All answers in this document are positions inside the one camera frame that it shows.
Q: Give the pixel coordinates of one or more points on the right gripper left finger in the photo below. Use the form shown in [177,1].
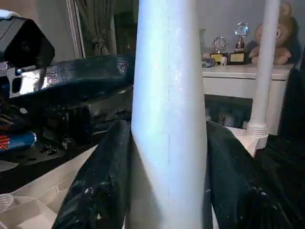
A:
[100,191]

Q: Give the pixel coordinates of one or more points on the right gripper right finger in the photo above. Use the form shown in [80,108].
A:
[238,191]

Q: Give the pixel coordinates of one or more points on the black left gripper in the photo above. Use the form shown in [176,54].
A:
[71,119]

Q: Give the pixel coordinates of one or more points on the white plastic table top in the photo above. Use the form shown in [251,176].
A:
[47,200]

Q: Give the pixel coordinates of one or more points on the white plastic table leg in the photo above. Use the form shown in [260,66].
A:
[169,114]
[264,57]

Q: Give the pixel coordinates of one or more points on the grey curtain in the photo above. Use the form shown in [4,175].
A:
[97,24]

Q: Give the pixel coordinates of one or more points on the white cabinet with glass doors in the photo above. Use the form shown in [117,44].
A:
[238,81]

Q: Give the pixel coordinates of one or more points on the small white cup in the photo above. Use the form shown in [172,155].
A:
[224,60]

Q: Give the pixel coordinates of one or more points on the brown teddy bear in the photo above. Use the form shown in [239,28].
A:
[281,38]

